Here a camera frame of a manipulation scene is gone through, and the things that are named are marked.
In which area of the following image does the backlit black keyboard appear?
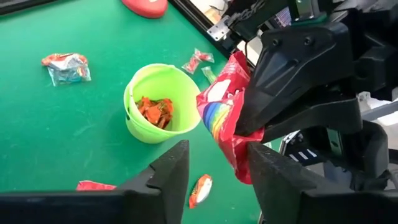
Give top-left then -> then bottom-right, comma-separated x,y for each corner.
269,6 -> 292,31

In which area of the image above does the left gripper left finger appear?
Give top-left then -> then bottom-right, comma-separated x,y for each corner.
115,139 -> 191,224

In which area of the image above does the clear wrapper red candy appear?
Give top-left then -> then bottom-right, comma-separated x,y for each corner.
181,55 -> 201,75
193,47 -> 215,63

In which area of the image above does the silver corner bracket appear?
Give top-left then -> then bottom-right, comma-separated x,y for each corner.
206,15 -> 233,42

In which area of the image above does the black table frame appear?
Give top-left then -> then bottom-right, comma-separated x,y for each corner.
0,0 -> 240,58

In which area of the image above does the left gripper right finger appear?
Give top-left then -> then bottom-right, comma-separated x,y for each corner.
246,142 -> 315,224

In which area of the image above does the silver red candy pack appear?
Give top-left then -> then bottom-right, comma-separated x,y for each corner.
188,174 -> 214,210

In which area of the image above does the clear wrapper green candy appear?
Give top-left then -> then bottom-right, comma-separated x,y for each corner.
201,65 -> 218,85

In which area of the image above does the green table mat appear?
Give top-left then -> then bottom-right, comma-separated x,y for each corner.
0,0 -> 265,224

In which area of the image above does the red desk lamp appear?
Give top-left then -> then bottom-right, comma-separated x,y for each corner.
121,0 -> 169,19

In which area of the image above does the red Skittles candy pack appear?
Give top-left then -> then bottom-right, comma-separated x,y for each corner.
75,180 -> 118,192
195,50 -> 265,185

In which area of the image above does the green plastic bucket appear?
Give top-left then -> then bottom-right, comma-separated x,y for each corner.
123,63 -> 202,144

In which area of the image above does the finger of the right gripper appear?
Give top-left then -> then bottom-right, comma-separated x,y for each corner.
262,96 -> 364,144
234,21 -> 355,137

